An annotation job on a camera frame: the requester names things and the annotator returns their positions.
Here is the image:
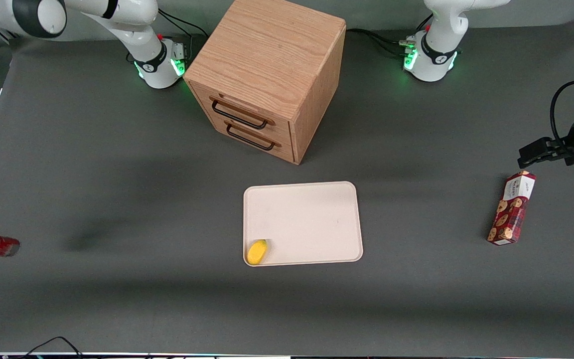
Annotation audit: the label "black drawer handle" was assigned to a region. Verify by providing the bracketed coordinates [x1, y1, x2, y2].
[224, 122, 283, 152]
[210, 97, 276, 130]

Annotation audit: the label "black arm base cables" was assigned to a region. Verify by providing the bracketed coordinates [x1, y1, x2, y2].
[126, 10, 209, 63]
[345, 14, 434, 56]

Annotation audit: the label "red cookie box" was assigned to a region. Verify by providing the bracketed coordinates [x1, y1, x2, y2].
[487, 171, 537, 246]

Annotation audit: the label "yellow toy mango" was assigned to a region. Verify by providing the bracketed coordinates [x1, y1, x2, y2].
[247, 239, 269, 265]

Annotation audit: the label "thin black table-edge cable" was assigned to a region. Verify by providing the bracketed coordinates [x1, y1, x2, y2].
[17, 336, 84, 359]

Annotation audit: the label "beige plastic tray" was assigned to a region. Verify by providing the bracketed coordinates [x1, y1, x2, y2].
[243, 181, 364, 267]

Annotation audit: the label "wooden two-drawer cabinet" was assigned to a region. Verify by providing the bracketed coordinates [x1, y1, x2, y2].
[183, 0, 347, 166]

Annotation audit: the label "black right arm base cables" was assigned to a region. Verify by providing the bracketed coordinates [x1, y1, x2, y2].
[126, 10, 209, 63]

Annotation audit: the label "black left arm base cables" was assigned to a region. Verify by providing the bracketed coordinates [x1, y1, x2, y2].
[345, 14, 434, 56]

